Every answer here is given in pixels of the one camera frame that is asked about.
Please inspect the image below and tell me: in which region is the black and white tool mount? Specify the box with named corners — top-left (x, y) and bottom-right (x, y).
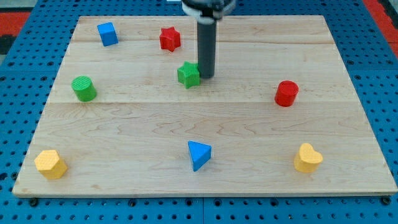
top-left (182, 0), bottom-right (236, 24)

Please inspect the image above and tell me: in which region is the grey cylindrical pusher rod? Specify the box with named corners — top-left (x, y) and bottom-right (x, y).
top-left (197, 21), bottom-right (217, 78)

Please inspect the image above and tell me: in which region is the wooden board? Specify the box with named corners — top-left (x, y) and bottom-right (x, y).
top-left (12, 16), bottom-right (397, 198)

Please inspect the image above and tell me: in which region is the red star block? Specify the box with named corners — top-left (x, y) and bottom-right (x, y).
top-left (159, 27), bottom-right (181, 52)

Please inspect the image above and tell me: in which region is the green star block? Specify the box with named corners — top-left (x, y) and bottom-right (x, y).
top-left (177, 62), bottom-right (200, 89)

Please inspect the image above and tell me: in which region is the blue cube block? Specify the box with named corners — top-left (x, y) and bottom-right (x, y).
top-left (97, 22), bottom-right (119, 47)

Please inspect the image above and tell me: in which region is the red cylinder block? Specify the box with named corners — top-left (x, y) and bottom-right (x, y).
top-left (274, 80), bottom-right (299, 107)

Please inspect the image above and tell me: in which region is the blue triangle block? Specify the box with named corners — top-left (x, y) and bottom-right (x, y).
top-left (188, 141), bottom-right (212, 172)

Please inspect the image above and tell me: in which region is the green cylinder block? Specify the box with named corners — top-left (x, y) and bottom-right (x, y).
top-left (71, 76), bottom-right (97, 102)

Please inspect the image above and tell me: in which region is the yellow heart block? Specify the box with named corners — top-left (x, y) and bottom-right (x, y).
top-left (294, 143), bottom-right (323, 173)

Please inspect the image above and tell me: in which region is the yellow hexagon block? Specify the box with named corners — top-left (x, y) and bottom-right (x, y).
top-left (34, 149), bottom-right (68, 180)

